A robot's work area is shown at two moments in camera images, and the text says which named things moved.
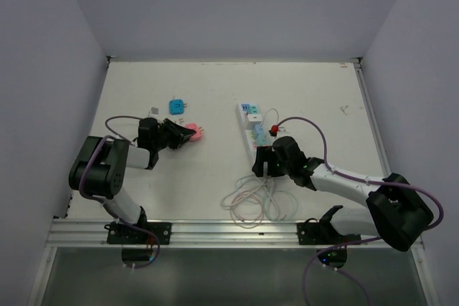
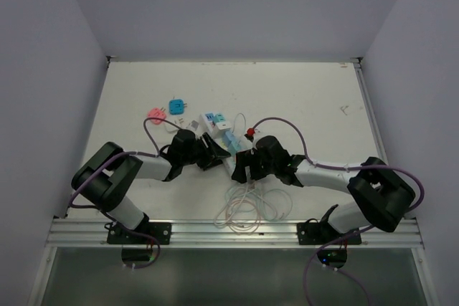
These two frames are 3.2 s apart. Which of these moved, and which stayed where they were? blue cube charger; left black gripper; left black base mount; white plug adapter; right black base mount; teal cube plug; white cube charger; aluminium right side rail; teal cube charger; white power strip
Moved: white plug adapter; white cube charger; blue cube charger; white power strip; teal cube charger; teal cube plug; left black gripper
Stayed: aluminium right side rail; left black base mount; right black base mount
